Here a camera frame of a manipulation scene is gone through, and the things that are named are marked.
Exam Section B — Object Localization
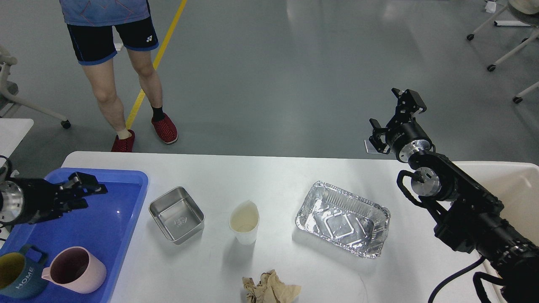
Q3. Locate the white paper cup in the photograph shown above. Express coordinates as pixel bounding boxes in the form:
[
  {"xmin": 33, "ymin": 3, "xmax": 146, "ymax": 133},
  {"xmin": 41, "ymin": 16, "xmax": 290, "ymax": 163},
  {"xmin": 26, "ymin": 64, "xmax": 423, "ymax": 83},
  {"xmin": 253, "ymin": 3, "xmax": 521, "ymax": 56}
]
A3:
[{"xmin": 229, "ymin": 201, "xmax": 260, "ymax": 245}]

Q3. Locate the blue plastic tray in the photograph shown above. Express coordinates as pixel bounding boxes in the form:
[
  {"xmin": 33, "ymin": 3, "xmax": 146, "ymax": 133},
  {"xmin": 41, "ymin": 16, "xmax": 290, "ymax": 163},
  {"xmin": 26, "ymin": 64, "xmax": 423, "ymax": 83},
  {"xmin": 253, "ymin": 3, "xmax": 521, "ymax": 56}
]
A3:
[{"xmin": 1, "ymin": 167, "xmax": 149, "ymax": 303}]

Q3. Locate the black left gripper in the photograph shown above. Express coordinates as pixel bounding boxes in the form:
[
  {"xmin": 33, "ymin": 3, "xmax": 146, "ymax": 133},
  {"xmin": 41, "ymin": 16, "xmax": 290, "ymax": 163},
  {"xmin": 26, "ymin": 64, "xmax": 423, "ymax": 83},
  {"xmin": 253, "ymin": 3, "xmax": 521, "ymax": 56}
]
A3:
[{"xmin": 0, "ymin": 171, "xmax": 108, "ymax": 226}]

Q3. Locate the person in blue shirt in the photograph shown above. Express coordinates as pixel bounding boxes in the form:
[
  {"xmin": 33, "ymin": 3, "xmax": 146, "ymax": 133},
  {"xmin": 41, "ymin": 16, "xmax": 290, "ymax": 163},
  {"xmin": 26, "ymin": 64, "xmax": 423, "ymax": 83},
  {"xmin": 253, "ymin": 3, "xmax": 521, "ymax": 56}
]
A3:
[{"xmin": 59, "ymin": 0, "xmax": 179, "ymax": 153}]

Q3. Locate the square stainless steel container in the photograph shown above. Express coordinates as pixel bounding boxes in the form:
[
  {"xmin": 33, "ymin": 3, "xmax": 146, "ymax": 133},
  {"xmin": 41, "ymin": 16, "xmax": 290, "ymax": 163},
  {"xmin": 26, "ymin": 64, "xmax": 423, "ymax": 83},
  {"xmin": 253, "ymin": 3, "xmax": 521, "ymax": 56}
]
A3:
[{"xmin": 149, "ymin": 186, "xmax": 205, "ymax": 245}]

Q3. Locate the white wheeled chair base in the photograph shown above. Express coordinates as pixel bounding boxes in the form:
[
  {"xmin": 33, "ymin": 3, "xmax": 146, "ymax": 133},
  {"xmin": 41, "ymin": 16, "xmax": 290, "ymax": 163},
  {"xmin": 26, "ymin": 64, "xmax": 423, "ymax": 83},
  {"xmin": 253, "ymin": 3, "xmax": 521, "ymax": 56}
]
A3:
[{"xmin": 467, "ymin": 0, "xmax": 539, "ymax": 104}]

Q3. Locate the pink plastic mug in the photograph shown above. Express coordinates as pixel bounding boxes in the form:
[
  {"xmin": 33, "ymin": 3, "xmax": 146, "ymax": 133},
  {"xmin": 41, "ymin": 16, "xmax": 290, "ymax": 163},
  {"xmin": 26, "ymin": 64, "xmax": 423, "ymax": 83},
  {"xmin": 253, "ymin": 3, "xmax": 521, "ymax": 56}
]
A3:
[{"xmin": 42, "ymin": 246, "xmax": 107, "ymax": 294}]

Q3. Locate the clear floor plate left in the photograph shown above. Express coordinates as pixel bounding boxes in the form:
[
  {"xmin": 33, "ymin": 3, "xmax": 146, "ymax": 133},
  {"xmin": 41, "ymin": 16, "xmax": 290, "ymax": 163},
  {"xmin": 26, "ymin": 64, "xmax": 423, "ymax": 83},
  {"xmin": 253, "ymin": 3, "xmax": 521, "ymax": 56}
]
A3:
[{"xmin": 364, "ymin": 139, "xmax": 379, "ymax": 154}]

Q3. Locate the aluminium foil tray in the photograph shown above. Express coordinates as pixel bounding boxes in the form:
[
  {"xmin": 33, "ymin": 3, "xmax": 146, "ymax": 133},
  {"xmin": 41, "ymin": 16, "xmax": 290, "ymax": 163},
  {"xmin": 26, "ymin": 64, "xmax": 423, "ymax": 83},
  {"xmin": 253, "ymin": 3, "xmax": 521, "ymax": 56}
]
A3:
[{"xmin": 295, "ymin": 181, "xmax": 391, "ymax": 259}]

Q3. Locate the crumpled brown paper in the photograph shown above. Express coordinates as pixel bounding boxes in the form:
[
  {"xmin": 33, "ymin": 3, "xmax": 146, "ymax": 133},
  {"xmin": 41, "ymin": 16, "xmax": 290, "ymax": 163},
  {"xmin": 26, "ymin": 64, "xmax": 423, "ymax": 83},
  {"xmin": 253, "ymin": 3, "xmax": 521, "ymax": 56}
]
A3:
[{"xmin": 242, "ymin": 270, "xmax": 302, "ymax": 303}]

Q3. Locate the blue home mug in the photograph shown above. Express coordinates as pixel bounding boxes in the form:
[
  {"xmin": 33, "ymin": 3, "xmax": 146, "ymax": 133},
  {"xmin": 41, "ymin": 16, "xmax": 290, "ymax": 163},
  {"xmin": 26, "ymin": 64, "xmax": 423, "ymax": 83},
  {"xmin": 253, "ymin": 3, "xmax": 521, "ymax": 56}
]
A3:
[{"xmin": 0, "ymin": 244, "xmax": 48, "ymax": 299}]

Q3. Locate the white plastic bin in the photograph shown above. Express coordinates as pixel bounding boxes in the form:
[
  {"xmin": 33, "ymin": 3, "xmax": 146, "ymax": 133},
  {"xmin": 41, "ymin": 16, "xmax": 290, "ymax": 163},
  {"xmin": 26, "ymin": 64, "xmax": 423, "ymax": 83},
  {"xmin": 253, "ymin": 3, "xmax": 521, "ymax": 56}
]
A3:
[{"xmin": 436, "ymin": 161, "xmax": 539, "ymax": 303}]

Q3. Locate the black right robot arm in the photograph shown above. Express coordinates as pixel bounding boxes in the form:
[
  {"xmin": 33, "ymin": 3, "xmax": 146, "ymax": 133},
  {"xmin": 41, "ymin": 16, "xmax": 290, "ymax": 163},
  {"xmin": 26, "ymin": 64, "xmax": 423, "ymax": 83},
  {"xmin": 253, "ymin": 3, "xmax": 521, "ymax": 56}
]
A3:
[{"xmin": 369, "ymin": 88, "xmax": 539, "ymax": 303}]

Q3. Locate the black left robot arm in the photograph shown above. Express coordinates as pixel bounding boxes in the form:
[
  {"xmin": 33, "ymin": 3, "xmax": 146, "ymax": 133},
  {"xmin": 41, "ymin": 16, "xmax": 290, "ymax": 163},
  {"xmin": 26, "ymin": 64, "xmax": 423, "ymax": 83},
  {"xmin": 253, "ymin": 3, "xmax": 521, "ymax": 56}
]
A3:
[{"xmin": 0, "ymin": 155, "xmax": 108, "ymax": 228}]

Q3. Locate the white rolling stand left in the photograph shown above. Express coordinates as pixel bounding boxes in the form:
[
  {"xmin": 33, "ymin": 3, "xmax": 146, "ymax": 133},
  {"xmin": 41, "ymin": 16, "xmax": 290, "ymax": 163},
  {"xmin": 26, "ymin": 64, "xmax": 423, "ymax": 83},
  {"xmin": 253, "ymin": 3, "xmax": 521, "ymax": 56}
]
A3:
[{"xmin": 0, "ymin": 46, "xmax": 71, "ymax": 129}]

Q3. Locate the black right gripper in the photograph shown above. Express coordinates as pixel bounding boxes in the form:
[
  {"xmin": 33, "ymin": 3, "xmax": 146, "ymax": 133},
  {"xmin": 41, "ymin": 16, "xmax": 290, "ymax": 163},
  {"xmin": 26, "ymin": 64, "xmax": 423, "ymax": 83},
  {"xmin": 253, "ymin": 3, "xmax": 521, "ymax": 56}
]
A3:
[{"xmin": 369, "ymin": 88, "xmax": 434, "ymax": 163}]

